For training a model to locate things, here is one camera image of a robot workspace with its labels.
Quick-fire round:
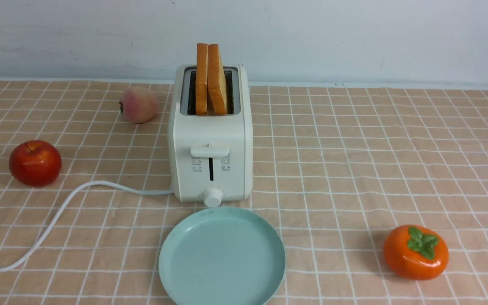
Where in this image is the orange persimmon with green leaf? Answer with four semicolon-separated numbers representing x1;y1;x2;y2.
383;225;449;280

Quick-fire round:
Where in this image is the orange checkered tablecloth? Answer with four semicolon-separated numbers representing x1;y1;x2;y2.
0;81;488;305

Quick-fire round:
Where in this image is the toast slice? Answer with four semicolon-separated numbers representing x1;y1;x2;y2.
195;43;208;116
207;43;228;116

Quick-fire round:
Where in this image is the white two-slot toaster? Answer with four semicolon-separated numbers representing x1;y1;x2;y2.
168;64;253;207

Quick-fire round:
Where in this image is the red apple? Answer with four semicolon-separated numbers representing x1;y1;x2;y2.
8;139;62;187

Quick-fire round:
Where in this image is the pink peach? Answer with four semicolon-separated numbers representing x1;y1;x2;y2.
119;86;160;124

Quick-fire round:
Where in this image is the light green round plate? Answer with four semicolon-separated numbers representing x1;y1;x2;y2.
158;207;286;305

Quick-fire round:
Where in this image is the white toaster power cord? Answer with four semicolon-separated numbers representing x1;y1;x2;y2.
0;180;174;272

